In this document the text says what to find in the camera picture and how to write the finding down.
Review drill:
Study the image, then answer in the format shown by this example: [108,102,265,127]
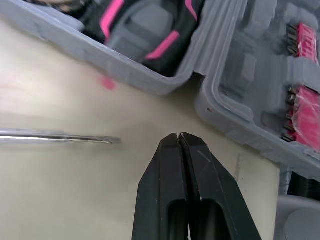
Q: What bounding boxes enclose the silver shaft screwdriver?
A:
[0,128,123,146]

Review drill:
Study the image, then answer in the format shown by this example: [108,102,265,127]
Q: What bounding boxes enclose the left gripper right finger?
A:
[180,131,260,240]

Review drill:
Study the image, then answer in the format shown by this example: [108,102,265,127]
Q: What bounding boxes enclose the black and pink pliers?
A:
[79,0,201,77]

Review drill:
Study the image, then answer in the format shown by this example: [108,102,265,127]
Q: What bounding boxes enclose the robot body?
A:
[274,171,320,240]

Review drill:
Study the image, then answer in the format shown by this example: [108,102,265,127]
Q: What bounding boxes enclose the pink bit holder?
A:
[281,85,320,151]
[284,21,320,65]

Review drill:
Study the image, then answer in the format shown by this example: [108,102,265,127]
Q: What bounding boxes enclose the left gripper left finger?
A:
[131,133,191,240]

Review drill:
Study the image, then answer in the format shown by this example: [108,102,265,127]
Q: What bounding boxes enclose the grey tool case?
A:
[0,0,320,181]

